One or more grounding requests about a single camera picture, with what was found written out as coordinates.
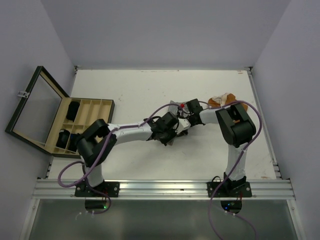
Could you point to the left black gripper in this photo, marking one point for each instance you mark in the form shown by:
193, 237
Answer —
165, 140

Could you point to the grey striped underwear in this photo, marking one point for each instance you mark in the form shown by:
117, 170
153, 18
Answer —
175, 110

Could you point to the black underwear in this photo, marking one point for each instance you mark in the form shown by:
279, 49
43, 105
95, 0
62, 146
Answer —
72, 110
72, 142
63, 138

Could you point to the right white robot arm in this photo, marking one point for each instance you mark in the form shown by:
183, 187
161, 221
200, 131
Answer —
238, 131

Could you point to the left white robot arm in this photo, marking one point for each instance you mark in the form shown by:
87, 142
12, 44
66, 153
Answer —
95, 143

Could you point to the orange underwear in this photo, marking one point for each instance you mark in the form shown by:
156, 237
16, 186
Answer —
216, 102

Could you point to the rolled black underwear in box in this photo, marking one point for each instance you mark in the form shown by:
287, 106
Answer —
63, 138

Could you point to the wooden compartment organizer box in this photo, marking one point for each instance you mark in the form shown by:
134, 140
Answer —
89, 111

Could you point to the glass box lid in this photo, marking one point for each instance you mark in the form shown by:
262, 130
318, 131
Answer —
34, 116

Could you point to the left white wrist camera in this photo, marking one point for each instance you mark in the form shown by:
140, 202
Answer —
183, 124

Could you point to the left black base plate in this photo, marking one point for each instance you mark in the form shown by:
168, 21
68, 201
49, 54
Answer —
111, 188

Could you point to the aluminium mounting rail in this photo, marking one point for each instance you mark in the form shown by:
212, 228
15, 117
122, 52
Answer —
168, 190

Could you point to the white wall latch clip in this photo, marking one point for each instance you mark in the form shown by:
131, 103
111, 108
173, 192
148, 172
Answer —
23, 94

